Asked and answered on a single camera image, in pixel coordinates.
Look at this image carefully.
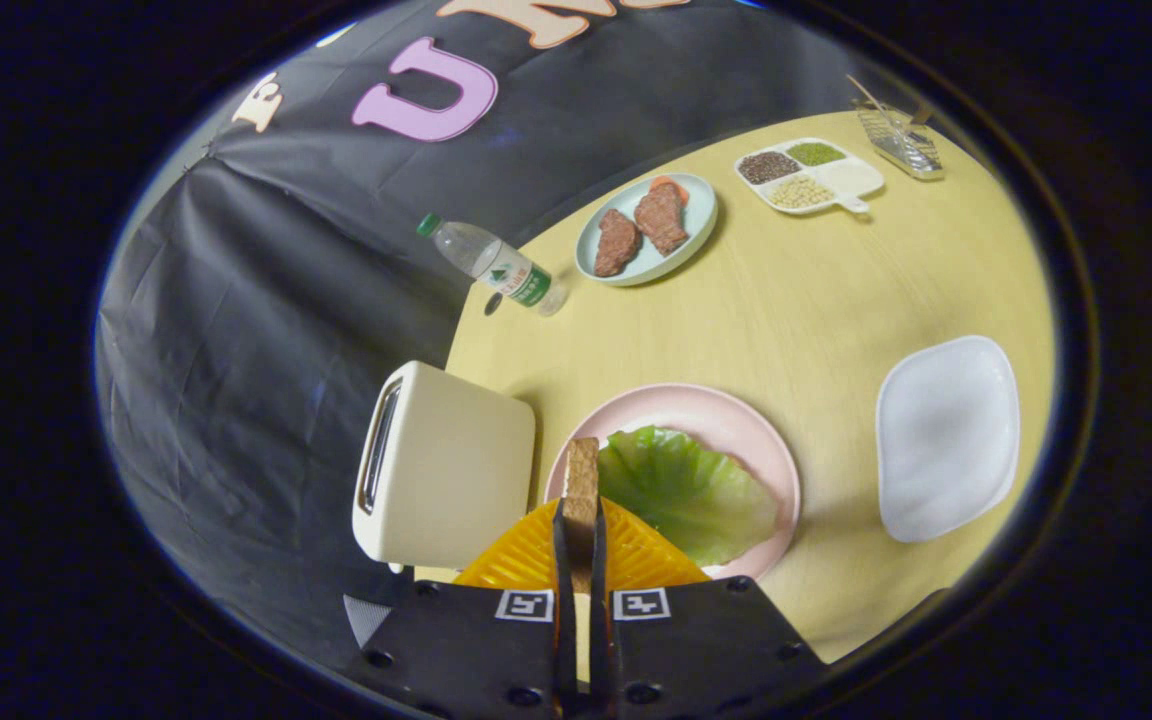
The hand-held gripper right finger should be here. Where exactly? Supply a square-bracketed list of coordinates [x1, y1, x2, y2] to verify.
[591, 497, 830, 719]

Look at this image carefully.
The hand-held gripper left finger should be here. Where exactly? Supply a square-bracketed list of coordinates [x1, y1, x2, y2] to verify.
[341, 498, 579, 719]

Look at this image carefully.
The toasted bread slice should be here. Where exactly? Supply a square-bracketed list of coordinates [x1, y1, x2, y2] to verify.
[562, 437, 601, 596]

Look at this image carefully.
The green lettuce leaf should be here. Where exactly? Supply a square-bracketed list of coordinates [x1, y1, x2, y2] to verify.
[596, 425, 780, 568]

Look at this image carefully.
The grey mesh chair part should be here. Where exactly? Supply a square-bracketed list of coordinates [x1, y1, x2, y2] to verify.
[343, 594, 393, 649]

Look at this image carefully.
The cream toaster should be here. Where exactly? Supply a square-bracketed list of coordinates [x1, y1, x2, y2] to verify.
[352, 361, 538, 573]

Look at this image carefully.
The pink round plate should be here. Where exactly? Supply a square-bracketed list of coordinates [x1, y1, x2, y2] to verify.
[544, 383, 802, 582]

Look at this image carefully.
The clear plastic water bottle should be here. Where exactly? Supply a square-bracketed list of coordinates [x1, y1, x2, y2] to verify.
[416, 213, 569, 318]

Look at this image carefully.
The white square plate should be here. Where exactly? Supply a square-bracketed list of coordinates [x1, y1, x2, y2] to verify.
[875, 335, 1022, 544]

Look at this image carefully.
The brown meat patty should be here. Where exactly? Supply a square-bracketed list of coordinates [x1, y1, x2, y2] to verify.
[633, 183, 690, 257]
[593, 209, 643, 279]

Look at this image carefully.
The light blue round plate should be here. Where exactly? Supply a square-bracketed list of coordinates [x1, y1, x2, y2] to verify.
[574, 172, 719, 288]

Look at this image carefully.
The black backdrop cloth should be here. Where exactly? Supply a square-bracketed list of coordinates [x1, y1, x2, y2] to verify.
[96, 0, 887, 651]

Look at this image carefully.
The white divided grain dish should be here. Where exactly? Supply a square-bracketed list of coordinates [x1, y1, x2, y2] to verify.
[734, 138, 885, 216]

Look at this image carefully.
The thin wooden stick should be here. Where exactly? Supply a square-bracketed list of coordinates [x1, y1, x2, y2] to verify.
[846, 74, 897, 126]

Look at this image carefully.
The wire mesh utensil basket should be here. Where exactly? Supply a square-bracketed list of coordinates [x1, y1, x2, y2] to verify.
[853, 100, 945, 181]

